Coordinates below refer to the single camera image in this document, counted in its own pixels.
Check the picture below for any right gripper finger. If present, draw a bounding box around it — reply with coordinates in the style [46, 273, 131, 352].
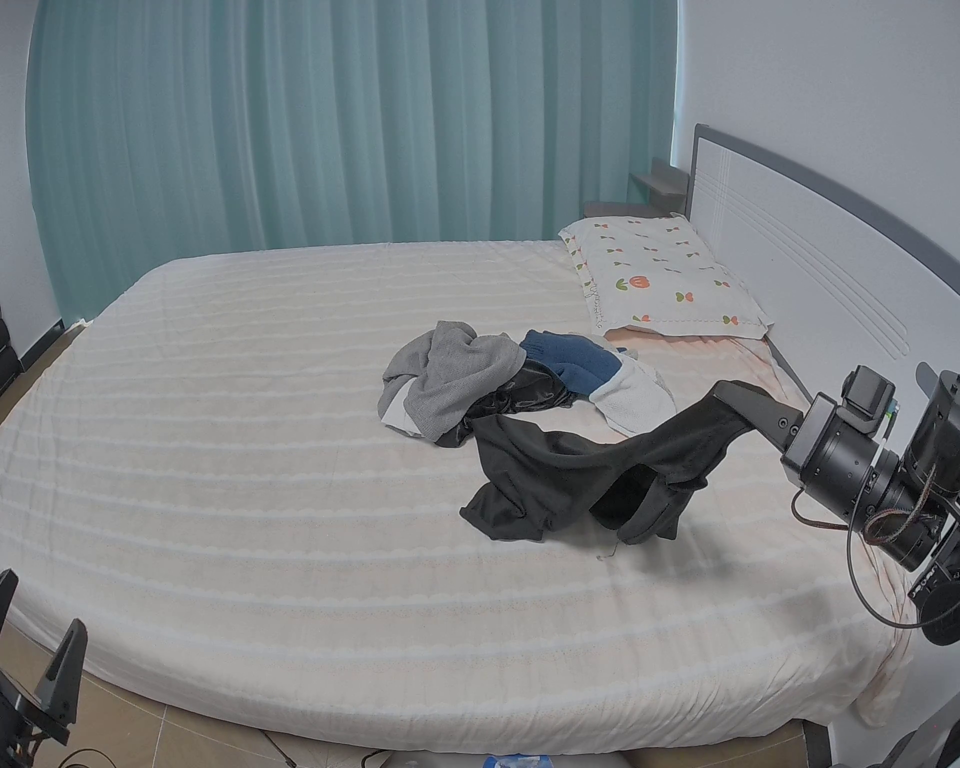
[712, 380, 813, 453]

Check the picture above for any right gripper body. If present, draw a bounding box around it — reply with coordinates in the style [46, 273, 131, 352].
[780, 395, 901, 520]

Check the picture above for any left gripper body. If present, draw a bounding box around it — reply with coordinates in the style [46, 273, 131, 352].
[0, 673, 73, 766]

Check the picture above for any black T-shirt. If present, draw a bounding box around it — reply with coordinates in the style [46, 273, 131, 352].
[459, 386, 755, 547]

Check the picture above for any bed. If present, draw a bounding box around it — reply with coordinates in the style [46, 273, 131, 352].
[0, 123, 960, 768]

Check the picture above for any pile of clothes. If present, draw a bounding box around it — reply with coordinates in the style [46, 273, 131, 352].
[375, 320, 678, 449]

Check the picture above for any white printed pillow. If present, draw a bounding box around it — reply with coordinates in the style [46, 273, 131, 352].
[558, 213, 775, 342]

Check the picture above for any dark grey chest of drawers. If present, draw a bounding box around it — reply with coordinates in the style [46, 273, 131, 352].
[0, 303, 20, 399]

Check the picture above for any blue-green curtain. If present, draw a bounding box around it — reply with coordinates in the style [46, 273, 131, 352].
[26, 0, 680, 327]

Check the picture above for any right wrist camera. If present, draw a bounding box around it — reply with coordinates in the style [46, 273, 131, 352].
[838, 366, 899, 432]

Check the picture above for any black cable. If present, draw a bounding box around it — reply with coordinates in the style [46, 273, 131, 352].
[846, 480, 931, 631]

